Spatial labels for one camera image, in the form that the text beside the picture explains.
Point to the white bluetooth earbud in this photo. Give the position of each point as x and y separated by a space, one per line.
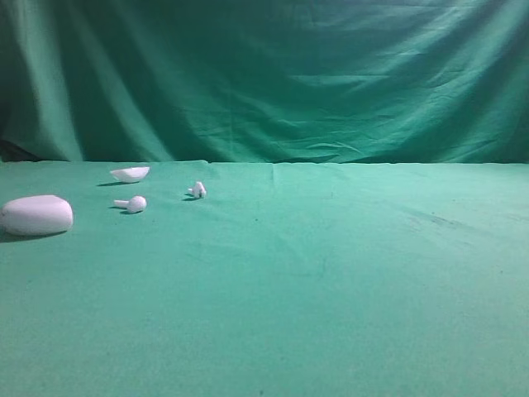
198 190

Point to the white earbud near case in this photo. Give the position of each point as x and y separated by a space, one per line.
136 204

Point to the white earbud case lid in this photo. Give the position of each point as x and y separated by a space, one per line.
130 175

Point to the white earbud case body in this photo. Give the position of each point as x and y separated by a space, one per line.
38 215

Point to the green table cloth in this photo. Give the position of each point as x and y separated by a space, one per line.
285 280

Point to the green backdrop cloth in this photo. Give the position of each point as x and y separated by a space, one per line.
265 81

